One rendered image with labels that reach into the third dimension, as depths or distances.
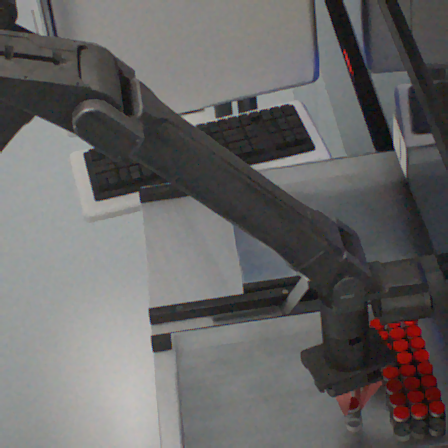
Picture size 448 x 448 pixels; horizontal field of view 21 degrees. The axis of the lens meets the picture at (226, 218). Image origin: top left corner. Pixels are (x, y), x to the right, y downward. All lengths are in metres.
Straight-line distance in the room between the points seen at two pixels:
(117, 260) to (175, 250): 1.36
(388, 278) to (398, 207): 0.50
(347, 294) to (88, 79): 0.41
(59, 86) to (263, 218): 0.28
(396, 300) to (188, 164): 0.34
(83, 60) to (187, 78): 1.09
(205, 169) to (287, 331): 0.53
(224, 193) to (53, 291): 1.97
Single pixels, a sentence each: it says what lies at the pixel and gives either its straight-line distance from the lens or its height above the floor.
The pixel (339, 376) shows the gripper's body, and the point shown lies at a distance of 1.49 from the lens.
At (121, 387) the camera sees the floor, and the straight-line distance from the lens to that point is 2.92.
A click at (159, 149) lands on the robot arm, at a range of 1.21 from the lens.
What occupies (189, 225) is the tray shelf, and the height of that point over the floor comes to 0.88.
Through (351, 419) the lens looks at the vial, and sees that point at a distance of 1.58.
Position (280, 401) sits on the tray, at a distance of 1.64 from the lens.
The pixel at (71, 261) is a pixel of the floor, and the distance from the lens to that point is 3.27.
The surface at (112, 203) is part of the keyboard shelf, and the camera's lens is 2.12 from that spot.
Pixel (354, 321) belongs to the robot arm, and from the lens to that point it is 1.43.
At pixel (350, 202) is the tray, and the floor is 0.88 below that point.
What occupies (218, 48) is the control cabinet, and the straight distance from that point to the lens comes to 2.25.
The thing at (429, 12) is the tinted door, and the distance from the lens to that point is 1.53.
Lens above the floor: 2.11
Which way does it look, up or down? 39 degrees down
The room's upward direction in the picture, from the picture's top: 8 degrees counter-clockwise
